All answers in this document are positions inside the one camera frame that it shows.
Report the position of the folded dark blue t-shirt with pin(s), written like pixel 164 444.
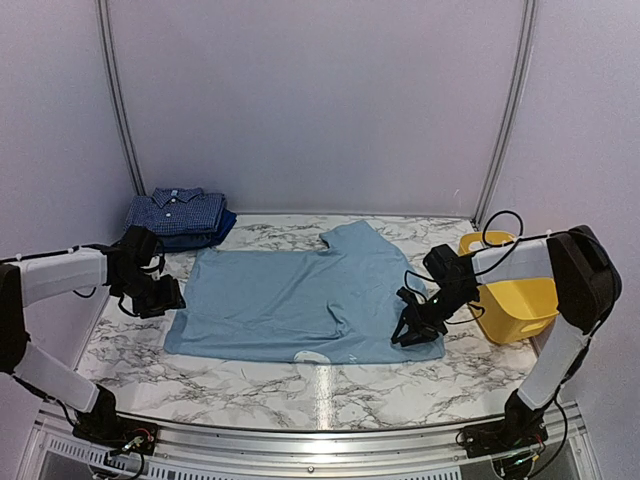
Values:
pixel 189 242

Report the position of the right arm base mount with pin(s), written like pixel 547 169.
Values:
pixel 492 438

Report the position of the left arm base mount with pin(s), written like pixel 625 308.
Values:
pixel 129 436

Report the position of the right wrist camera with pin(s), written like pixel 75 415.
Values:
pixel 408 297

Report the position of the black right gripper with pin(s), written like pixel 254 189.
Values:
pixel 415 316

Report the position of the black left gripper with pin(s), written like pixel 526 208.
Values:
pixel 170 299

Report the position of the right aluminium wall post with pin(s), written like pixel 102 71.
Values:
pixel 514 96

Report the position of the aluminium front rail frame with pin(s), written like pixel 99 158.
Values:
pixel 190 451

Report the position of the left aluminium wall post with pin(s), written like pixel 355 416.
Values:
pixel 114 83

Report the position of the yellow plastic laundry basket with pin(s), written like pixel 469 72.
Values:
pixel 516 286

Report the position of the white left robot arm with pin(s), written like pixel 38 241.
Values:
pixel 132 269

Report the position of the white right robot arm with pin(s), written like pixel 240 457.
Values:
pixel 566 276

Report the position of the light blue garment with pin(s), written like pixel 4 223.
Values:
pixel 337 305

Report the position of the blue plaid button shirt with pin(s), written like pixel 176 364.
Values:
pixel 177 211

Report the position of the aluminium wall post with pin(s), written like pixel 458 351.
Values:
pixel 114 83
pixel 514 96

